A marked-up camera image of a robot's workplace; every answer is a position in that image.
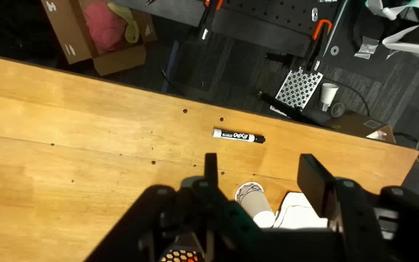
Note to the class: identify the flat brown cardboard box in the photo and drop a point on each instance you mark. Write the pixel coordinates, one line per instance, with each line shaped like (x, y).
(359, 126)

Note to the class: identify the white perforated plate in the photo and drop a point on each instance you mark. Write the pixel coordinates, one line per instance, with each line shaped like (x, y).
(298, 88)

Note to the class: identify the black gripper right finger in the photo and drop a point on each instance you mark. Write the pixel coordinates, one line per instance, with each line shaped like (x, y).
(315, 183)

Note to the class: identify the black pegboard plate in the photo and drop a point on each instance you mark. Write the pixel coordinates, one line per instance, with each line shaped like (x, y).
(267, 17)

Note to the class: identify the white paper cup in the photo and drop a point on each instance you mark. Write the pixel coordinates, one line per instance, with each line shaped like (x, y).
(253, 200)

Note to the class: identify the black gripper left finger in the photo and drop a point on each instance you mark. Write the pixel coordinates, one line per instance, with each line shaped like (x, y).
(210, 170)

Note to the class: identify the pink cloth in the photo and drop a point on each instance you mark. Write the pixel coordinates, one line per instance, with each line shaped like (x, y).
(103, 24)

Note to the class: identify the black white marker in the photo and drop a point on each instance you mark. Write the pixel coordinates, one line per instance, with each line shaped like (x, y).
(238, 136)

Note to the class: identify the silver foil packet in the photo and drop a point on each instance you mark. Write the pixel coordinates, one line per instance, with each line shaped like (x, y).
(366, 47)

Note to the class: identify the small white cup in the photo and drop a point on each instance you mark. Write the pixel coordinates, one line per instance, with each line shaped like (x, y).
(328, 95)

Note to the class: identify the yellow green cloth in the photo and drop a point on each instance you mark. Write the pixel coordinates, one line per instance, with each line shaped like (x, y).
(129, 24)

